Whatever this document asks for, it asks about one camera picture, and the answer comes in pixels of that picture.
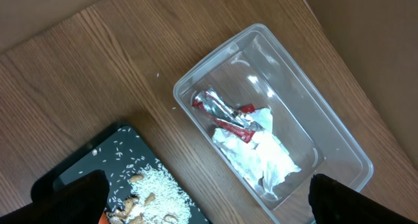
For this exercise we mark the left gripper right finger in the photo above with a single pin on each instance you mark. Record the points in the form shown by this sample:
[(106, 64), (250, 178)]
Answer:
[(335, 203)]

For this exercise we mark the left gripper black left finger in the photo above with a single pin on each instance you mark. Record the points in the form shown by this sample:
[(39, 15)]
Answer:
[(81, 201)]

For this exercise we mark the orange carrot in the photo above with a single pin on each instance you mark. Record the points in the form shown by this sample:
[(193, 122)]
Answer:
[(103, 219)]

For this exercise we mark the white tissue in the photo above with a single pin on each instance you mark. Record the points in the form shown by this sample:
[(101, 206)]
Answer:
[(263, 162)]

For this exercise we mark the red snack wrapper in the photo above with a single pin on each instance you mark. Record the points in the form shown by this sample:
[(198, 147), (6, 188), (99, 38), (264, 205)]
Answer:
[(235, 120)]

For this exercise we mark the black plastic tray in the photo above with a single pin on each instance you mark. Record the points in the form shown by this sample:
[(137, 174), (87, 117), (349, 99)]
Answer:
[(61, 175)]

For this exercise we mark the rice and peanut pile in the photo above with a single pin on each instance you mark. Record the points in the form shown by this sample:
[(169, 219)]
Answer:
[(142, 190)]

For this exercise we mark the clear plastic storage bin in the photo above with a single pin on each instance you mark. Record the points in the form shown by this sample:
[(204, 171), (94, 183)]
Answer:
[(254, 68)]

